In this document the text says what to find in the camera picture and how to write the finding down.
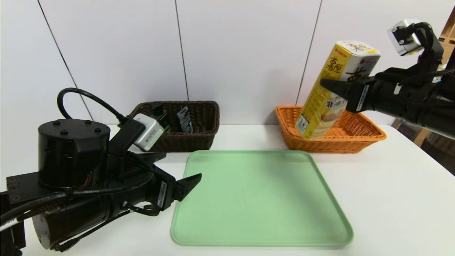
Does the dark green rectangular bottle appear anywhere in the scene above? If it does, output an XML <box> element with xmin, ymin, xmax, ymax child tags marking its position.
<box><xmin>151</xmin><ymin>102</ymin><xmax>170</xmax><ymax>133</ymax></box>

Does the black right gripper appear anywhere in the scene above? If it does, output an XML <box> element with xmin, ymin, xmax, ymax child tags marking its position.
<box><xmin>320</xmin><ymin>75</ymin><xmax>403</xmax><ymax>113</ymax></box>

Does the black camera cable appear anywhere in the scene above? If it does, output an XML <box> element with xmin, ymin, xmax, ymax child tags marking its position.
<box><xmin>57</xmin><ymin>87</ymin><xmax>129</xmax><ymax>125</ymax></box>

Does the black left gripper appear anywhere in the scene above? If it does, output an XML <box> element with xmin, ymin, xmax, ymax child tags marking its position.
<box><xmin>107</xmin><ymin>164</ymin><xmax>202</xmax><ymax>217</ymax></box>

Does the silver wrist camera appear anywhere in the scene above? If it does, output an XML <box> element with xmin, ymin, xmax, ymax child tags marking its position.
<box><xmin>133</xmin><ymin>113</ymin><xmax>165</xmax><ymax>152</ymax></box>
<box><xmin>387</xmin><ymin>19</ymin><xmax>422</xmax><ymax>57</ymax></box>

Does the dark chair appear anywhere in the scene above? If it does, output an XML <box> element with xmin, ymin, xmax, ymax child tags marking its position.
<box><xmin>421</xmin><ymin>131</ymin><xmax>455</xmax><ymax>175</ymax></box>

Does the dark green cone tube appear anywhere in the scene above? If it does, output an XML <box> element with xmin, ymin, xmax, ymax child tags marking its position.
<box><xmin>177</xmin><ymin>106</ymin><xmax>194</xmax><ymax>134</ymax></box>

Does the wooden cabinet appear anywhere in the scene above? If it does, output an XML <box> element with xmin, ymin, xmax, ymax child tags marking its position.
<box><xmin>439</xmin><ymin>7</ymin><xmax>455</xmax><ymax>47</ymax></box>

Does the yellow potato chips box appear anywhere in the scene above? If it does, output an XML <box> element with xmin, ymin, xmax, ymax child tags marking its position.
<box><xmin>295</xmin><ymin>40</ymin><xmax>381</xmax><ymax>139</ymax></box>

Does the dark brown wicker basket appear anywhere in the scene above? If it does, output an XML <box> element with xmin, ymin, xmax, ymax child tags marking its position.
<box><xmin>129</xmin><ymin>101</ymin><xmax>220</xmax><ymax>153</ymax></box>

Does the black wrist harness cable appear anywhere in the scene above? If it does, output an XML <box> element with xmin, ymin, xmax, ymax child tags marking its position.
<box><xmin>0</xmin><ymin>185</ymin><xmax>160</xmax><ymax>231</ymax></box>

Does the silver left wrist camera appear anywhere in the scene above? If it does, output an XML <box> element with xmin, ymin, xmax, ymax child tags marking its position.
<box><xmin>133</xmin><ymin>113</ymin><xmax>165</xmax><ymax>152</ymax></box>

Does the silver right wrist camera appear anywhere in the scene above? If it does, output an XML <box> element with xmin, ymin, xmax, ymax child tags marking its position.
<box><xmin>387</xmin><ymin>19</ymin><xmax>422</xmax><ymax>57</ymax></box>

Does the light green plastic tray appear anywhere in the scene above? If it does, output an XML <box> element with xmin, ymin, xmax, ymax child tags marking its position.
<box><xmin>170</xmin><ymin>150</ymin><xmax>354</xmax><ymax>247</ymax></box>

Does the orange wicker basket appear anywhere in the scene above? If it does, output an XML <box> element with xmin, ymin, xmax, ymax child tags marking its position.
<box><xmin>275</xmin><ymin>105</ymin><xmax>387</xmax><ymax>154</ymax></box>

